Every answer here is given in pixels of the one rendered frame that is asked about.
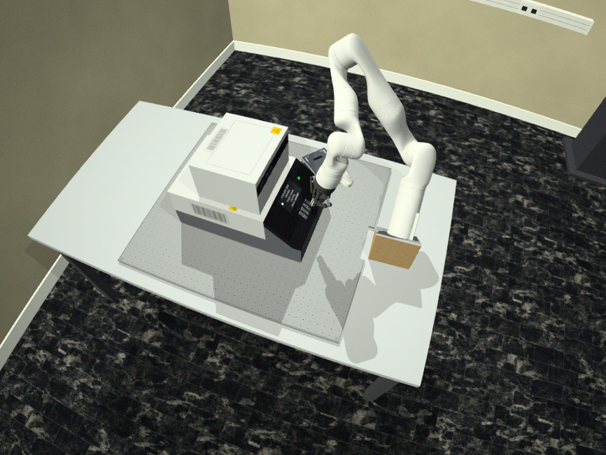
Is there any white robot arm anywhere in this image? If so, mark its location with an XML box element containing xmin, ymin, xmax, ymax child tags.
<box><xmin>316</xmin><ymin>34</ymin><xmax>437</xmax><ymax>240</ymax></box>

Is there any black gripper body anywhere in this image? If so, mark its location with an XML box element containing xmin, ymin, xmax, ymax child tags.
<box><xmin>313</xmin><ymin>176</ymin><xmax>336</xmax><ymax>200</ymax></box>

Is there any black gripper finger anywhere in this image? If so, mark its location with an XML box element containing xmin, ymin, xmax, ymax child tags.
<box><xmin>311</xmin><ymin>192</ymin><xmax>332</xmax><ymax>208</ymax></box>
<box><xmin>310</xmin><ymin>176</ymin><xmax>317</xmax><ymax>204</ymax></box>

